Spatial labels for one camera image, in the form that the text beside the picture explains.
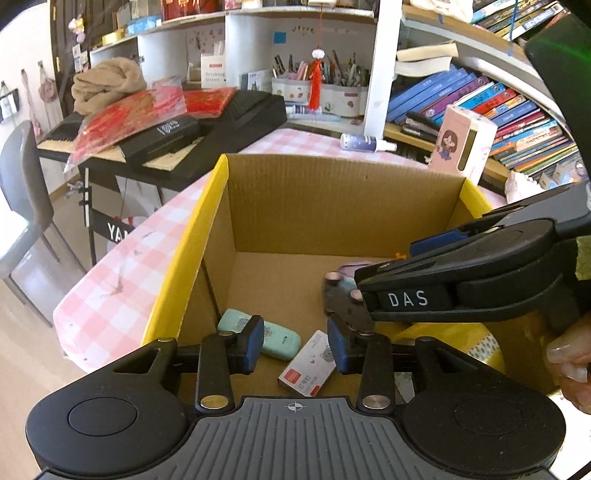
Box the dark tote bag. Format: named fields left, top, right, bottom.
left=0, top=80, right=20, bottom=123

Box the white frilly pouch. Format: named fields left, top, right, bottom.
left=505, top=172, right=539, bottom=204

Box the white pen holder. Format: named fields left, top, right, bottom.
left=271, top=76, right=369, bottom=116

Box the red tassel ornament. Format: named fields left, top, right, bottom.
left=308, top=46, right=326, bottom=112

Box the bunch of pens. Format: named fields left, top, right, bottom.
left=272, top=51, right=370, bottom=86

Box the blue tissue box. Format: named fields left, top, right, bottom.
left=127, top=16, right=162, bottom=36

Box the red decorations plastic bag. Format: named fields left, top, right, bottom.
left=65, top=88, right=188, bottom=169

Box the white box red label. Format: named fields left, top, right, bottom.
left=200, top=53, right=227, bottom=89

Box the pink hanging pouch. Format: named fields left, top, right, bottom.
left=37, top=60, right=57, bottom=103

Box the dark wooden door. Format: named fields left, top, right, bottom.
left=50, top=0, right=117, bottom=75

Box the blue and white card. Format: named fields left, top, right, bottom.
left=240, top=69, right=273, bottom=92

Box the red figure printed box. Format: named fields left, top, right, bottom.
left=161, top=0, right=222, bottom=21

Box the purple spray bottle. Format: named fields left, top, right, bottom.
left=340, top=133, right=398, bottom=152

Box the yellow-edged cardboard box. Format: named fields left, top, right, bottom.
left=141, top=154, right=561, bottom=402

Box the white cubby shelf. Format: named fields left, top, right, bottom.
left=90, top=0, right=407, bottom=139

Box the yellow padded package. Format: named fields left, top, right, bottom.
left=392, top=323, right=504, bottom=371

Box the white pearl-handled handbag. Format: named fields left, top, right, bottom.
left=409, top=0, right=474, bottom=14

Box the long black box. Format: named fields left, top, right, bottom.
left=119, top=115, right=201, bottom=165

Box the beige crumpled cloth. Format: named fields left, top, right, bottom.
left=71, top=56, right=147, bottom=116

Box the red envelope packet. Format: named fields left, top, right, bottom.
left=184, top=88, right=238, bottom=116

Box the pink plush toy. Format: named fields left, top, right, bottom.
left=335, top=251, right=407, bottom=278

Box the white and red card box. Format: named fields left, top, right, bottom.
left=277, top=329, right=337, bottom=398

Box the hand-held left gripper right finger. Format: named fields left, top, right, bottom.
left=327, top=318, right=465, bottom=411

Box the black keyboard stand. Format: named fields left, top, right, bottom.
left=65, top=168, right=162, bottom=268

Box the small blue white box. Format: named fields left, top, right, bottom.
left=540, top=161, right=587, bottom=190

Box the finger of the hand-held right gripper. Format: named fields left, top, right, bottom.
left=409, top=185, right=580, bottom=257
left=323, top=270, right=376, bottom=331

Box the pink checkered tablecloth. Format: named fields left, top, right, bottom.
left=53, top=128, right=509, bottom=374

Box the person's right hand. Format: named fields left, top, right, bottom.
left=546, top=316, right=591, bottom=409

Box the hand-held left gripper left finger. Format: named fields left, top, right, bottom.
left=113, top=315, right=265, bottom=414

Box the grey chair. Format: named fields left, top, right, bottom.
left=0, top=120, right=88, bottom=329

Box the mint green case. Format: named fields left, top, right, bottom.
left=217, top=309, right=302, bottom=361

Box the row of colourful books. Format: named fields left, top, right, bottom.
left=387, top=65, right=583, bottom=182
left=471, top=0, right=568, bottom=38

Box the thick white-paged book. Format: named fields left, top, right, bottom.
left=396, top=40, right=459, bottom=61
left=394, top=58, right=451, bottom=77

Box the pink cartoon girl box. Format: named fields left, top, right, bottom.
left=427, top=104, right=498, bottom=185

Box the black electronic keyboard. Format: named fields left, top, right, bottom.
left=36, top=90, right=288, bottom=181

